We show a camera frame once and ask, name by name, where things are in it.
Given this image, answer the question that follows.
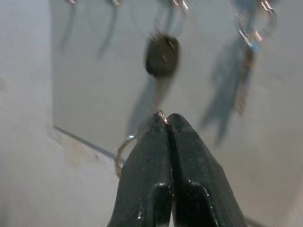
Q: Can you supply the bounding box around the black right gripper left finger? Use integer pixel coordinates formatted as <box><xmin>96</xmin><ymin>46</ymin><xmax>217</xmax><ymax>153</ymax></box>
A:
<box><xmin>106</xmin><ymin>114</ymin><xmax>173</xmax><ymax>227</ymax></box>

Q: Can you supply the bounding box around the black headed key on ring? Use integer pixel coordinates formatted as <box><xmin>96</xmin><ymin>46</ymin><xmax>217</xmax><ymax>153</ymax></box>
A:
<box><xmin>143</xmin><ymin>7</ymin><xmax>188</xmax><ymax>113</ymax></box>

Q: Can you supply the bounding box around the grey key hook board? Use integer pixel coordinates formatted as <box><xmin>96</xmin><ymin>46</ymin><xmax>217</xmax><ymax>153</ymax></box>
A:
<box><xmin>51</xmin><ymin>0</ymin><xmax>303</xmax><ymax>227</ymax></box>

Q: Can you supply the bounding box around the large key ring with key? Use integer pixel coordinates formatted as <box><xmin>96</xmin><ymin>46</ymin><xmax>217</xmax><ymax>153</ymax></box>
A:
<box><xmin>114</xmin><ymin>109</ymin><xmax>170</xmax><ymax>177</ymax></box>

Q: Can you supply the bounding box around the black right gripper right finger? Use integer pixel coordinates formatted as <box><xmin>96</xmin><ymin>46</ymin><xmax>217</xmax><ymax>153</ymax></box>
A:
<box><xmin>167</xmin><ymin>113</ymin><xmax>247</xmax><ymax>227</ymax></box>

